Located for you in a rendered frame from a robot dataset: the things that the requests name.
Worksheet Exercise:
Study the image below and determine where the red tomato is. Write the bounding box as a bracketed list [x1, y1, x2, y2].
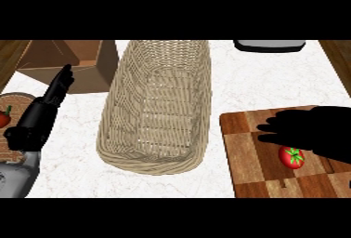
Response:
[277, 145, 305, 170]

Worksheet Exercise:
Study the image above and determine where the red pepper with green stem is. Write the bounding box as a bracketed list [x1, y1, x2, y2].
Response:
[0, 105, 13, 128]

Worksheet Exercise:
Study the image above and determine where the tan wicker basket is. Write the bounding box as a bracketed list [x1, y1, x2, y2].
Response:
[94, 40, 214, 177]

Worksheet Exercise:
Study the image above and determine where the wooden cutting board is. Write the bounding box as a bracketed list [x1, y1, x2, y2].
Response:
[218, 104, 351, 199]

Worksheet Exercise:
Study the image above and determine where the brown cardboard box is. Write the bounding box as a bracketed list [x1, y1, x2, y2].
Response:
[14, 40, 121, 95]

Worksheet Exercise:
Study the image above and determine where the round brown woven placemat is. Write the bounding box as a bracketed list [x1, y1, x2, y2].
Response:
[0, 92, 37, 164]

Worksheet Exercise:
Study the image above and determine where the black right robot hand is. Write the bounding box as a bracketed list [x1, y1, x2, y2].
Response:
[255, 105, 351, 165]

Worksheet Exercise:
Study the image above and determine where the brown wooden panel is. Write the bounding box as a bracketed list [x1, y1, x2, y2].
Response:
[0, 40, 31, 93]
[318, 40, 351, 91]

